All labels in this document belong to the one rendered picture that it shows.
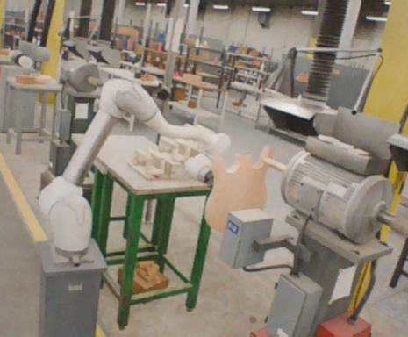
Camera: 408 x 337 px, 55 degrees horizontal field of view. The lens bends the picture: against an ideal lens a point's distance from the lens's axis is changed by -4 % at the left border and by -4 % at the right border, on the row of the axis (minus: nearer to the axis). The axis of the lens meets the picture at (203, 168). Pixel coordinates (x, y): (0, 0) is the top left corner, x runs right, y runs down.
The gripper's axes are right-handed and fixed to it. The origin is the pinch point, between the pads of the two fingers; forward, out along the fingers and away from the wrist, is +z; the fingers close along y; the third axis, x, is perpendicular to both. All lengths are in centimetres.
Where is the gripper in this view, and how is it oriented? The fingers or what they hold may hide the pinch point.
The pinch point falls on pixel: (235, 192)
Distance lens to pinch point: 197.4
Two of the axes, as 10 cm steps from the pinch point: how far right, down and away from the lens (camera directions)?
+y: -8.2, 1.3, -5.5
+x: 0.9, -9.3, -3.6
